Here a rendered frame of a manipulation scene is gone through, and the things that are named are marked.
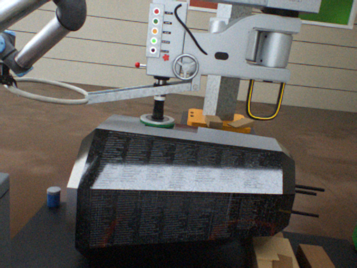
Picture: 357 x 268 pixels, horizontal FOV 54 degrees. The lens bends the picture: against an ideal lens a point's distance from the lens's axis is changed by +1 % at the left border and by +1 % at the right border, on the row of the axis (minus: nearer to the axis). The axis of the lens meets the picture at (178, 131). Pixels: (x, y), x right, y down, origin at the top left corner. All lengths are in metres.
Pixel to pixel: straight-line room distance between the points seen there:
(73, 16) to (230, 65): 0.97
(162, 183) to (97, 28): 6.60
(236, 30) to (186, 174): 0.86
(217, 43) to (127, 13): 6.12
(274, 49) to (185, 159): 0.84
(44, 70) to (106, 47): 1.47
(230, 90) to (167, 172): 1.17
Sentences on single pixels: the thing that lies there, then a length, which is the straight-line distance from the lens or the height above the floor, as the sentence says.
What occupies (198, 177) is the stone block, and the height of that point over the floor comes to 0.72.
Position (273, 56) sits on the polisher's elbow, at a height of 1.35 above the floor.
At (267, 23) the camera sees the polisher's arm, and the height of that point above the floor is 1.53.
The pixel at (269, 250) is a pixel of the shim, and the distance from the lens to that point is 2.24.
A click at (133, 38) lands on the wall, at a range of 8.08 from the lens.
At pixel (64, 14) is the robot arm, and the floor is 1.44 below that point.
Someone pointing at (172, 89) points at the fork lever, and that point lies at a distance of 2.08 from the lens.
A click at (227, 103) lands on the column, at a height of 0.92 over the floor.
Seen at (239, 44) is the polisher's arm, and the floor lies 1.40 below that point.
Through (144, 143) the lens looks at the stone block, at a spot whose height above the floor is 0.83.
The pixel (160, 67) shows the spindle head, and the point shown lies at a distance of 2.02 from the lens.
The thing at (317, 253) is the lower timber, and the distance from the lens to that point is 2.64.
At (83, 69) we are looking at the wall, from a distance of 8.29.
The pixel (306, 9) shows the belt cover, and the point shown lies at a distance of 2.18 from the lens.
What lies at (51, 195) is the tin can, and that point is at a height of 0.11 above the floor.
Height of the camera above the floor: 1.44
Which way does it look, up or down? 16 degrees down
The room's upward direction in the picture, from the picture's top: 7 degrees clockwise
